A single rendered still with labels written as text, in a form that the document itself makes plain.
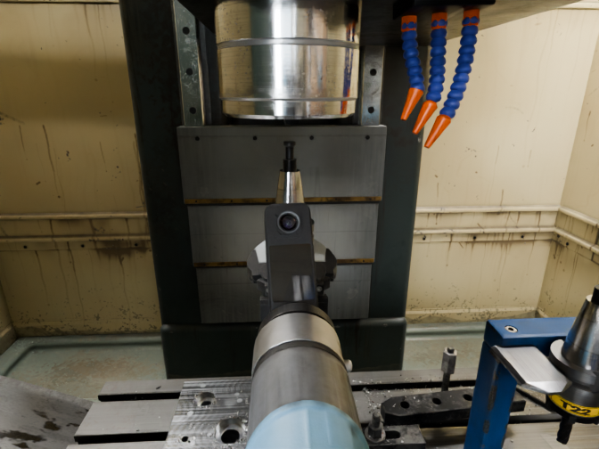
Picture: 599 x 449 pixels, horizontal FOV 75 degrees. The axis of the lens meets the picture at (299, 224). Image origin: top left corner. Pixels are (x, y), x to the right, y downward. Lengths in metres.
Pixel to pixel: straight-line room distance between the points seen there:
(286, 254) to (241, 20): 0.23
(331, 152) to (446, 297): 0.91
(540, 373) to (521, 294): 1.30
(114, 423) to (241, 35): 0.72
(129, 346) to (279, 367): 1.38
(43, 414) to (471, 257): 1.44
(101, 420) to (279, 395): 0.67
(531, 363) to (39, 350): 1.60
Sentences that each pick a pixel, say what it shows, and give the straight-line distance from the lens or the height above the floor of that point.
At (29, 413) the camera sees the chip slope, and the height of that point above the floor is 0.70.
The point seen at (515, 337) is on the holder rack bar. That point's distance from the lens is 0.52.
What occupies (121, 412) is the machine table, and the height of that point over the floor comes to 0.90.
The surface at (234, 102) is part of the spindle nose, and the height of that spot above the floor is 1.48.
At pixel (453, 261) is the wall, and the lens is 1.58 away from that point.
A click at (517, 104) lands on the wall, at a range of 1.53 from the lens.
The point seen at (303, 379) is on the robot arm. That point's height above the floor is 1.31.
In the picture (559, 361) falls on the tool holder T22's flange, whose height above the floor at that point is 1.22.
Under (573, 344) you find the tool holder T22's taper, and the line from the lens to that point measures 0.51.
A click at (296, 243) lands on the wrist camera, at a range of 0.37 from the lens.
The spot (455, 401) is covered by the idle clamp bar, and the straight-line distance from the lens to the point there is 0.82.
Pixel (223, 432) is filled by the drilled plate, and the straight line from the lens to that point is 0.71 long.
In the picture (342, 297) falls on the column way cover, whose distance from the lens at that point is 1.07.
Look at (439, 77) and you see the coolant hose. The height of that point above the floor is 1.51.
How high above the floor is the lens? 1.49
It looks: 19 degrees down
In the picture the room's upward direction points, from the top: straight up
